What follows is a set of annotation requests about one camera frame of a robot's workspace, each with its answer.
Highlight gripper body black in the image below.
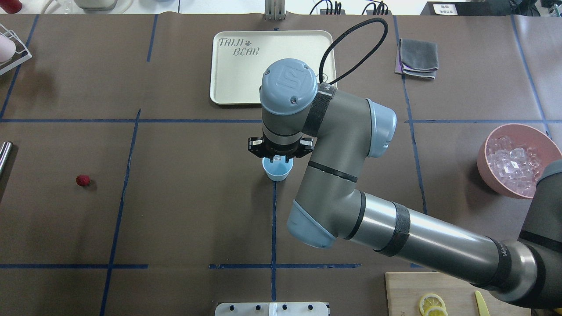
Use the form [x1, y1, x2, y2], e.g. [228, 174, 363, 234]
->
[248, 137, 314, 159]

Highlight light blue cup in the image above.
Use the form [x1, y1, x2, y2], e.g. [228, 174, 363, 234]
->
[262, 155, 294, 182]

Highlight steel muddler black tip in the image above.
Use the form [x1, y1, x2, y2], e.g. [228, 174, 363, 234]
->
[0, 141, 13, 176]

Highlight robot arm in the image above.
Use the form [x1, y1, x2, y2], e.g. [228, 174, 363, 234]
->
[248, 58, 561, 309]

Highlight white cup rack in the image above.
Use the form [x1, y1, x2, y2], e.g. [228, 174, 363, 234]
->
[0, 24, 32, 76]

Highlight ice cubes in bowl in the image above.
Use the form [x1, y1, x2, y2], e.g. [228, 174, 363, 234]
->
[485, 136, 544, 198]

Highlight cream bear tray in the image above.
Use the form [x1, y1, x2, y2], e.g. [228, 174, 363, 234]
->
[209, 30, 333, 105]

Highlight red strawberry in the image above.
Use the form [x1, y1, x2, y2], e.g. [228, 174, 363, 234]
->
[76, 174, 92, 187]

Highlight grey folded cloth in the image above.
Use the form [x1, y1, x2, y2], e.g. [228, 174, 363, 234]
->
[395, 38, 439, 80]

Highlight wooden cutting board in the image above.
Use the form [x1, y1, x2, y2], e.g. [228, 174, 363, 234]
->
[385, 271, 545, 316]

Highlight lemon slices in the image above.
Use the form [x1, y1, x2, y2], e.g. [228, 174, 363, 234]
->
[419, 293, 448, 316]

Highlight pink bowl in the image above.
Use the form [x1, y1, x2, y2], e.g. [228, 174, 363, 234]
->
[476, 123, 561, 199]

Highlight yellow plastic knife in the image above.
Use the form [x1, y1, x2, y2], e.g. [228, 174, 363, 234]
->
[474, 291, 490, 316]

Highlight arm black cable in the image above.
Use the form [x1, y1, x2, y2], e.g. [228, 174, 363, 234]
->
[319, 18, 389, 85]

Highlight aluminium frame post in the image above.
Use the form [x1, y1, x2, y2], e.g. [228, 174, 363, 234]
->
[264, 0, 286, 21]

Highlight white pedestal column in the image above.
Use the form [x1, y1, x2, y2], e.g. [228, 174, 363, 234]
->
[214, 302, 331, 316]

